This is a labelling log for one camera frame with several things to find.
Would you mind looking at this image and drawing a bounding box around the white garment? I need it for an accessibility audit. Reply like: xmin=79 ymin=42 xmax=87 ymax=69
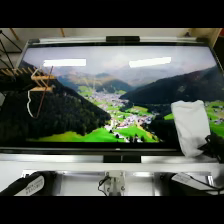
xmin=170 ymin=99 xmax=212 ymax=159

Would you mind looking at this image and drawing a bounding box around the brown clothes hanger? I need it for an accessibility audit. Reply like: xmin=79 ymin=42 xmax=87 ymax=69
xmin=0 ymin=65 xmax=45 ymax=79
xmin=29 ymin=73 xmax=57 ymax=94

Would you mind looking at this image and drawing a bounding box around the silver frame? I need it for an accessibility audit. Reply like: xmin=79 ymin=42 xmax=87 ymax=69
xmin=0 ymin=35 xmax=224 ymax=197

